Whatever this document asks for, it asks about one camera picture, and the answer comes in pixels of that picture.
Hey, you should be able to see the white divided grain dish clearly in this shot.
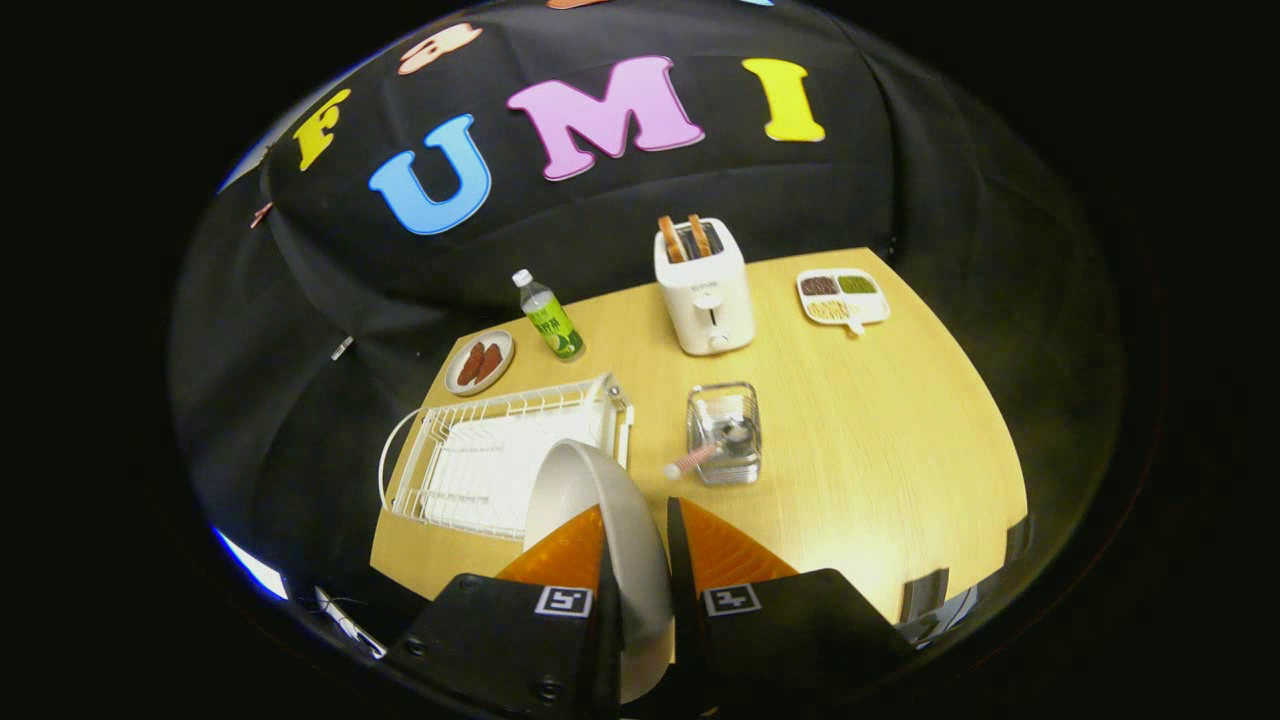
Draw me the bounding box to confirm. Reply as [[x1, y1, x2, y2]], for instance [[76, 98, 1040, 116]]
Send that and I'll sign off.
[[796, 267, 891, 337]]

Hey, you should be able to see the white wire dish rack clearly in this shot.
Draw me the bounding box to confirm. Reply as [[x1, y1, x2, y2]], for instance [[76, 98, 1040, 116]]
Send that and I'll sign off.
[[378, 373, 634, 541]]

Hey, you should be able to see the green label drink bottle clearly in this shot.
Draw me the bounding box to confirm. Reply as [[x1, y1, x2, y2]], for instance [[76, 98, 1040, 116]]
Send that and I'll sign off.
[[512, 268, 586, 363]]

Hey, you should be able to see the pink striped handle spoon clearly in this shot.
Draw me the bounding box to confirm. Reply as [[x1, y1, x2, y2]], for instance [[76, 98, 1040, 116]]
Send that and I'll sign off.
[[665, 420, 753, 482]]

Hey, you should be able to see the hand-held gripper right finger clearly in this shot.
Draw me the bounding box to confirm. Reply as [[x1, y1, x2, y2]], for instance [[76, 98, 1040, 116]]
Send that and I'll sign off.
[[666, 496, 917, 714]]

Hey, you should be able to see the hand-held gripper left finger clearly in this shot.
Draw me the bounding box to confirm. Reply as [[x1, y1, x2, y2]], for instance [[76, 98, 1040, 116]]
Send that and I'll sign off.
[[385, 503, 624, 717]]

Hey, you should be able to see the white toaster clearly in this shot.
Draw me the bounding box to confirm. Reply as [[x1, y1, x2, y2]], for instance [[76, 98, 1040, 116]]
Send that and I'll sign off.
[[654, 217, 755, 357]]

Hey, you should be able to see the black backdrop cloth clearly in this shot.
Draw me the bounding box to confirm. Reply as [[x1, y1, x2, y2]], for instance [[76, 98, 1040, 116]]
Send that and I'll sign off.
[[170, 0, 1126, 621]]

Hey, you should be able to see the small round sausage dish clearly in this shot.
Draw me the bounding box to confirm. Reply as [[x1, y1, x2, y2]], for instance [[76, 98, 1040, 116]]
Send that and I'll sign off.
[[444, 329, 516, 397]]

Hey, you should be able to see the white plate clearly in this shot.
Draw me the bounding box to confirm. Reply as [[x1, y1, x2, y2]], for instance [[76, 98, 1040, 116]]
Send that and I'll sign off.
[[523, 438, 673, 704]]

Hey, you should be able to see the metal wire basket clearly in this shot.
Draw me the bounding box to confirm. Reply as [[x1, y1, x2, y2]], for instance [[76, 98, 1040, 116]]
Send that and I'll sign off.
[[686, 381, 763, 487]]

